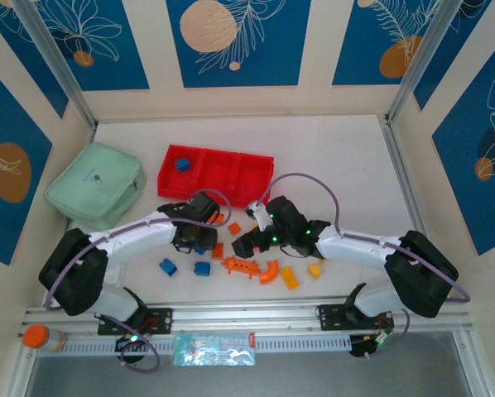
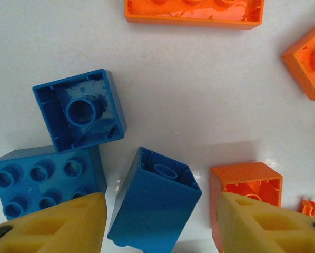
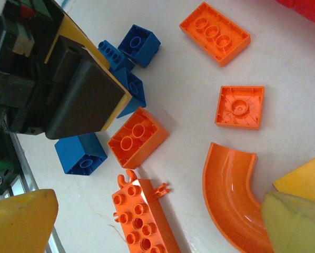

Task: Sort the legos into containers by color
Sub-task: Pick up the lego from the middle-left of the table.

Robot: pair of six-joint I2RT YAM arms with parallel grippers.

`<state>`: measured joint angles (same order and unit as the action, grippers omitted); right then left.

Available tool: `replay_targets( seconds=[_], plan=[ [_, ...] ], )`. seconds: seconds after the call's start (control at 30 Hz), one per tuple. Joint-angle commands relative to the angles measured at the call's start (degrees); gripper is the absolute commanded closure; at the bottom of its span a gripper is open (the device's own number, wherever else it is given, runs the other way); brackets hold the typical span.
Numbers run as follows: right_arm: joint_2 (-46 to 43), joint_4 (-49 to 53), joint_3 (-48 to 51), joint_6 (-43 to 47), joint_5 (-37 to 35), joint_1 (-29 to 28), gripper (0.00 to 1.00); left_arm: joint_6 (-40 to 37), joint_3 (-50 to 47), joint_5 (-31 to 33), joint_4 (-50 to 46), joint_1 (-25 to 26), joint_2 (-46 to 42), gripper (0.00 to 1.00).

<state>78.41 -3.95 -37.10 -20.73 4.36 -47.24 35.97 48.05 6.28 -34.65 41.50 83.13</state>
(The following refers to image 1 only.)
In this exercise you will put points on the blue lego brick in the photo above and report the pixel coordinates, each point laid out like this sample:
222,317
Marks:
202,269
168,267
200,251
183,164

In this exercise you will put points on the small orange lego brick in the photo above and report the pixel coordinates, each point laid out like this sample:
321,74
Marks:
219,220
234,228

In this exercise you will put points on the long orange spiky lego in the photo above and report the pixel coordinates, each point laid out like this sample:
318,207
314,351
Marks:
241,266

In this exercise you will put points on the orange curved lego piece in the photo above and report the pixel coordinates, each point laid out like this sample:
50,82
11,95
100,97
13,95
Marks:
268,274

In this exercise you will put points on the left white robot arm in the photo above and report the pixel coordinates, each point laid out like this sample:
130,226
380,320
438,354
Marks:
140,235

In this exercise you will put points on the yellow lego plate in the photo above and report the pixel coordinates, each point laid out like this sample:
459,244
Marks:
291,278

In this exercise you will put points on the yellow lego wedge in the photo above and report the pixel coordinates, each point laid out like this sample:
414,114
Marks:
314,271

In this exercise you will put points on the red three-compartment tray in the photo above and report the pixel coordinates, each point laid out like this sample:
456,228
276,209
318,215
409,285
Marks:
218,169

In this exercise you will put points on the light blue snack packet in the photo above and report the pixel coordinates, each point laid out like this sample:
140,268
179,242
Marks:
214,349

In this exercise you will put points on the mint green zip pouch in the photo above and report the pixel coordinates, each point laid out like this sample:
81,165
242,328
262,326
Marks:
94,186

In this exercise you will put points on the left green-lit controller board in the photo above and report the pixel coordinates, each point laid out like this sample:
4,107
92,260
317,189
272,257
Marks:
131,341

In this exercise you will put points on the green-lit controller board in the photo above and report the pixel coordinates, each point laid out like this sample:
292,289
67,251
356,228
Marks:
371,343
131,341

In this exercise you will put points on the right green-lit controller board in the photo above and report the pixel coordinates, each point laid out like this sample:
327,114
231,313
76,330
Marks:
371,343

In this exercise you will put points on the orange-capped bottle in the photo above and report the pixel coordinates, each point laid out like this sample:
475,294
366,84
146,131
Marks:
40,337

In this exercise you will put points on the aluminium mounting rail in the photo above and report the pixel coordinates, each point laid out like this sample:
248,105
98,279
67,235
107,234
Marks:
247,314

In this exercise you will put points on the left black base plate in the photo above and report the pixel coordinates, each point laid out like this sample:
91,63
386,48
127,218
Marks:
160,320

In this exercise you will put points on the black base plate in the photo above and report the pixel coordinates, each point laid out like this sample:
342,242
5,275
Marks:
332,317
160,320

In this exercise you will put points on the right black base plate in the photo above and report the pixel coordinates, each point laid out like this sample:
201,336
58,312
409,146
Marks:
332,317

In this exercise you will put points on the aluminium side rail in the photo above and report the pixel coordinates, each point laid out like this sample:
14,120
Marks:
405,186

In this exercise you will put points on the aluminium frame post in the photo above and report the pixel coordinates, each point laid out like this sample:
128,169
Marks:
57,54
421,58

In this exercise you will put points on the aluminium frame leg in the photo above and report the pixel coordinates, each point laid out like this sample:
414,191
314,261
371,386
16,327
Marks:
471,364
22,372

